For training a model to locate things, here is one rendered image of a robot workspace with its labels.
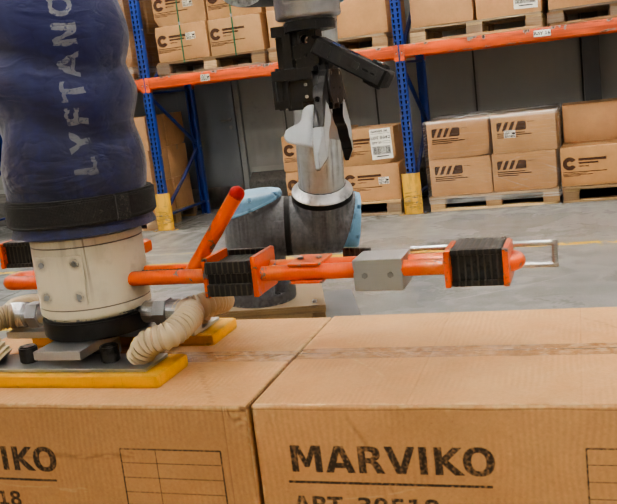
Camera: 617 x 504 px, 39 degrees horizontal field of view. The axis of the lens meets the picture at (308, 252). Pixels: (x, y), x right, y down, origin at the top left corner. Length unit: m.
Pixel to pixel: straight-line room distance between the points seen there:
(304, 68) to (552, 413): 0.54
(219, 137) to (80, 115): 9.20
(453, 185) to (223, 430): 7.37
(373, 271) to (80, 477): 0.49
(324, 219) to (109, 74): 0.90
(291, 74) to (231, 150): 9.23
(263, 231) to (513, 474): 1.18
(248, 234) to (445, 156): 6.37
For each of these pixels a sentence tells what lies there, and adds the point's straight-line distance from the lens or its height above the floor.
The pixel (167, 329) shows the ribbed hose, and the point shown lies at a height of 1.02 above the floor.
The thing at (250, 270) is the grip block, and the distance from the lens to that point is 1.23.
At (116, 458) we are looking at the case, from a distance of 1.23.
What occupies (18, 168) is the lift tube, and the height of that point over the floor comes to 1.26.
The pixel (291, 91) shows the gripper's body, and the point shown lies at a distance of 1.20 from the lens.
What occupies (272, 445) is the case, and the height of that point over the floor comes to 0.89.
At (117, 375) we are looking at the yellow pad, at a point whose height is 0.96.
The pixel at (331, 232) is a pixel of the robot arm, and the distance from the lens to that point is 2.10.
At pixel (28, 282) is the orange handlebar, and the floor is 1.08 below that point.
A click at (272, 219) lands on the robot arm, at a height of 1.02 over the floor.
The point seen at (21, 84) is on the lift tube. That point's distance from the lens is 1.29.
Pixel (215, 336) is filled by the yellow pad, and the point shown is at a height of 0.96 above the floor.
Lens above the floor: 1.33
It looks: 11 degrees down
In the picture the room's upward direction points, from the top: 7 degrees counter-clockwise
